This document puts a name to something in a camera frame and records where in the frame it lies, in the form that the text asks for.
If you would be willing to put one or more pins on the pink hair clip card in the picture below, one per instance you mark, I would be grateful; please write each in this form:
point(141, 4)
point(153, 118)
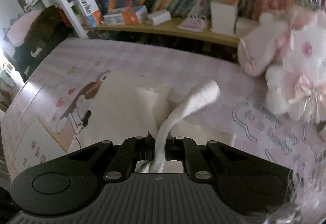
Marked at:
point(192, 23)

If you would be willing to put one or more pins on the translucent glittery fabric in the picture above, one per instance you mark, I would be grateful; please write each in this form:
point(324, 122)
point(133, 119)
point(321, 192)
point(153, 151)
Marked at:
point(305, 198)

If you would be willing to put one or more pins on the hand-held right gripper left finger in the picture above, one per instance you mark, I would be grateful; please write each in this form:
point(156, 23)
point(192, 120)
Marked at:
point(142, 147)

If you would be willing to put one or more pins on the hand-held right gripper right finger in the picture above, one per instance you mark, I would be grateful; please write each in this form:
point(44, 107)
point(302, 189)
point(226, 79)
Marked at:
point(175, 147)

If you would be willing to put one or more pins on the white wooden bookshelf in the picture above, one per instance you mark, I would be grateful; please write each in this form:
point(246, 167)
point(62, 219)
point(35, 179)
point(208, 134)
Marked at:
point(178, 32)

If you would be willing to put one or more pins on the pink cushion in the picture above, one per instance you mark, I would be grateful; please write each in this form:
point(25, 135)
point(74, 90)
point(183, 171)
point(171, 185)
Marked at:
point(23, 27)

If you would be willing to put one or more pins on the white pen holder box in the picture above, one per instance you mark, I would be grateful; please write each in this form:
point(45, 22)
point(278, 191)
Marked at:
point(224, 16)

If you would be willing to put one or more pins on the long white orange box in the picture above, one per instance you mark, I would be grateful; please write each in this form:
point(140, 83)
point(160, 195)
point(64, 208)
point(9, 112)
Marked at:
point(124, 16)

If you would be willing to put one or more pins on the cream T-shirt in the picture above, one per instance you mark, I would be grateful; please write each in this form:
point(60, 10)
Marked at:
point(122, 101)

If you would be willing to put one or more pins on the small white pouch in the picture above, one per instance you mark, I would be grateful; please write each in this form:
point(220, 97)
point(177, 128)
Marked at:
point(159, 17)

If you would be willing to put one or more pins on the small white box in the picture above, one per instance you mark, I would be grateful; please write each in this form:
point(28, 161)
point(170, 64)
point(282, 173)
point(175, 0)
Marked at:
point(245, 27)

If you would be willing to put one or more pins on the tall white orange box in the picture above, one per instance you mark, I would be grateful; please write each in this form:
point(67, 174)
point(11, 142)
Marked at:
point(87, 8)

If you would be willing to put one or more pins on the white pink plush bunny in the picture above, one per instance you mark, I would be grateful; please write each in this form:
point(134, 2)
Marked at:
point(300, 60)

